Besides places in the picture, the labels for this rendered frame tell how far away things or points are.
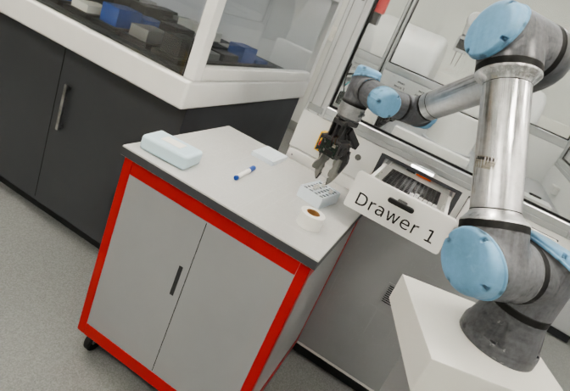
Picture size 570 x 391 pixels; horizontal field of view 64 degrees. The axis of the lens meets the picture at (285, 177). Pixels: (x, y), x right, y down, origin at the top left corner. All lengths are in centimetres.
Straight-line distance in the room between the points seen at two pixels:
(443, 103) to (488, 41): 32
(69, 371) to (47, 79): 115
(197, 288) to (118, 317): 33
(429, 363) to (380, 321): 97
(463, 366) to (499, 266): 19
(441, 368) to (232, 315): 61
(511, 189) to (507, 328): 26
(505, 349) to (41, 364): 133
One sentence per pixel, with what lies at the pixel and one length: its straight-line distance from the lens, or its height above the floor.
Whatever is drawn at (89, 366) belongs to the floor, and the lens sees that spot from 172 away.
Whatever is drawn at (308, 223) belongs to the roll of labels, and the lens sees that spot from 119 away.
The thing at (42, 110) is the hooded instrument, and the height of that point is 48.
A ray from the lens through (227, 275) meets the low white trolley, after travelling 124.
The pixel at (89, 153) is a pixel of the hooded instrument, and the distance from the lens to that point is 202.
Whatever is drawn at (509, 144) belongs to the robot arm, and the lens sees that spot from 87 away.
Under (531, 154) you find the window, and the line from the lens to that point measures 160.
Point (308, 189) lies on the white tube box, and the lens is 136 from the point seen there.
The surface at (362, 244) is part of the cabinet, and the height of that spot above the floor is 59.
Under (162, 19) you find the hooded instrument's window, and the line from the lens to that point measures 167.
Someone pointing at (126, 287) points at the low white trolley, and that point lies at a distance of 147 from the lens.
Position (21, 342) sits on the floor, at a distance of 177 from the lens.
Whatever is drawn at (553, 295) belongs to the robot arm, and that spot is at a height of 100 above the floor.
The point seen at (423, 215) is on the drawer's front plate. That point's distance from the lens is 128.
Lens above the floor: 127
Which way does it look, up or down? 20 degrees down
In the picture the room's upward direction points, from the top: 23 degrees clockwise
